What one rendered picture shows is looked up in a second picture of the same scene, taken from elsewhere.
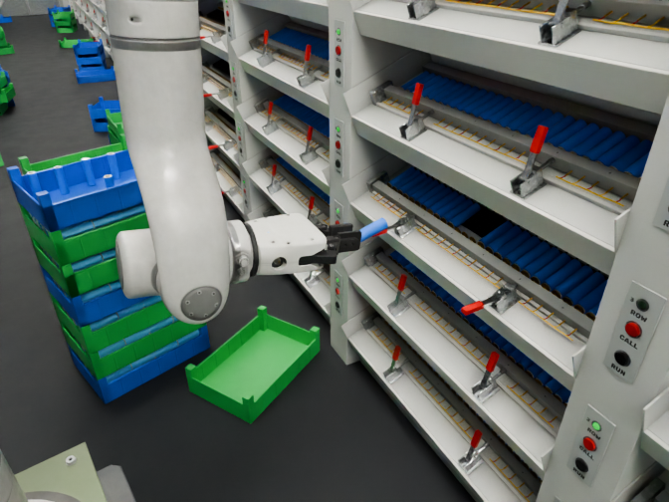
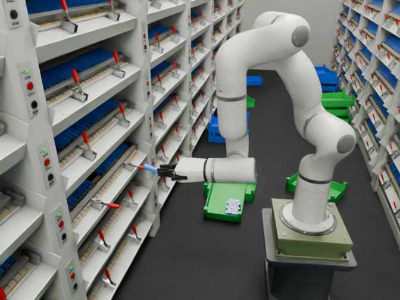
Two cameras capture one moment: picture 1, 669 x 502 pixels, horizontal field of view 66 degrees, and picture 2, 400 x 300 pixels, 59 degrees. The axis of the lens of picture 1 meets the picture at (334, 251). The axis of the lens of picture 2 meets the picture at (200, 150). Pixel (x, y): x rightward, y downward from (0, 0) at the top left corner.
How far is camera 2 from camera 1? 161 cm
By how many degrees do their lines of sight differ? 110
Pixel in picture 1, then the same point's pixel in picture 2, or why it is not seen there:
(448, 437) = (130, 251)
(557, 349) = (140, 156)
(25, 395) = not seen: outside the picture
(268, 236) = (200, 161)
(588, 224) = (136, 116)
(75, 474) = (283, 230)
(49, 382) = not seen: outside the picture
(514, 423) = (140, 197)
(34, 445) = not seen: outside the picture
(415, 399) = (118, 270)
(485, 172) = (116, 134)
